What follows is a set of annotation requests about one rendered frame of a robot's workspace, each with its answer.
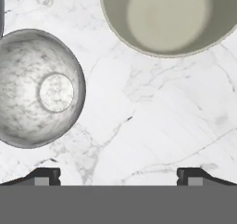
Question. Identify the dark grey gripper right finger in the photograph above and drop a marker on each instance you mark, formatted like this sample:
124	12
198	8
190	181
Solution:
191	176

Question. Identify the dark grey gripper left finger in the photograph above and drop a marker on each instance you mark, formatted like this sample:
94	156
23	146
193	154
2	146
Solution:
46	176

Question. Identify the beige grey bowl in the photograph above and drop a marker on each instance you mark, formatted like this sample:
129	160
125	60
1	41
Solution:
168	18

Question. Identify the grey marbled bowl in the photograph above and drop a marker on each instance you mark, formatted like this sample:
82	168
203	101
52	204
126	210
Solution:
34	89

